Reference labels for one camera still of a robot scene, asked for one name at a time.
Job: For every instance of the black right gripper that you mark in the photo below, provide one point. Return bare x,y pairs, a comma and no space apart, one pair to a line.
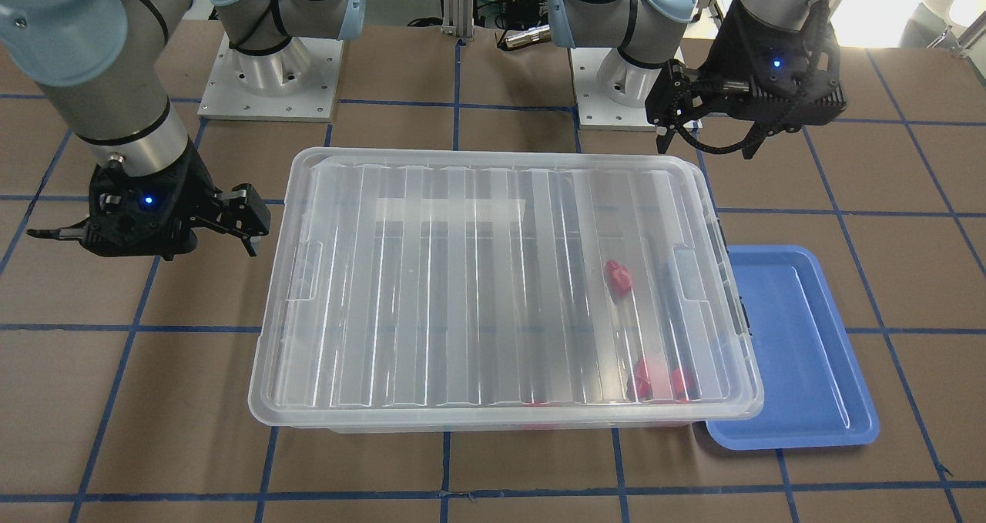
187,186

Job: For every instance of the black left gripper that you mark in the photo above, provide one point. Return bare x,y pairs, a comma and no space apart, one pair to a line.
729,51

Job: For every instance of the red block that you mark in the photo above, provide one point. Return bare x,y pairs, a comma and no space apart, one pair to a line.
648,380
618,278
682,385

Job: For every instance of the clear plastic box lid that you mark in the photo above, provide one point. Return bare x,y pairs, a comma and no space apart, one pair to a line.
501,284

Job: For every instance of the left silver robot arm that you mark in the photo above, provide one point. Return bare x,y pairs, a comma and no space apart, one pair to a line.
648,32

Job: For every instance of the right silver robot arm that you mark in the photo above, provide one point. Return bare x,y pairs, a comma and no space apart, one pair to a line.
95,62

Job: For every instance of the clear plastic storage box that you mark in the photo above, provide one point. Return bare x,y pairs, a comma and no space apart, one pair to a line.
524,423

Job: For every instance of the red block in box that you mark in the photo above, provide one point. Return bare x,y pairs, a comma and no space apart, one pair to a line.
682,385
648,380

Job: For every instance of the brown paper table mat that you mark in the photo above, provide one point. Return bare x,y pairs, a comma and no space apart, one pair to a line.
124,381

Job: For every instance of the blue plastic tray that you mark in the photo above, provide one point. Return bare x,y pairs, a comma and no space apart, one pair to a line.
815,394

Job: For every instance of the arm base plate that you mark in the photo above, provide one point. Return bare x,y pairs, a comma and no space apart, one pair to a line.
297,84
610,90

